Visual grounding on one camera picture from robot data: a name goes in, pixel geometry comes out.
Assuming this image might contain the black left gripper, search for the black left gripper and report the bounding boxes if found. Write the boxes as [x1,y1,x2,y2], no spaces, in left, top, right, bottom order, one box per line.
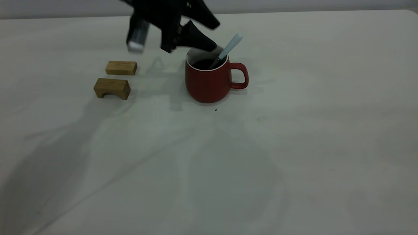
[131,0,221,53]

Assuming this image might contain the metal spoon with pale handle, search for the metal spoon with pale handle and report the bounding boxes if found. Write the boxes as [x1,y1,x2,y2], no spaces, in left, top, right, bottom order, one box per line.
[208,33,244,70]

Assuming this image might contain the red ceramic mug with coffee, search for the red ceramic mug with coffee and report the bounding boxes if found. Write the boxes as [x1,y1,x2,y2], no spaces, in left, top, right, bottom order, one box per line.
[185,46,249,104]

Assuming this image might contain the flat rectangular wooden block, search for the flat rectangular wooden block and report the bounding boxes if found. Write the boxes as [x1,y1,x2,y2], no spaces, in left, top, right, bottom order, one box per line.
[105,61,138,76]

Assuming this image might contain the arched wooden block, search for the arched wooden block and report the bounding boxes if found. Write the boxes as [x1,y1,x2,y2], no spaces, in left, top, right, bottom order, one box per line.
[93,78,131,100]

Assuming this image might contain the silver black wrist camera box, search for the silver black wrist camera box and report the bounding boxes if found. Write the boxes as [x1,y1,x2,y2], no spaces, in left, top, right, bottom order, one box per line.
[126,13,152,54]

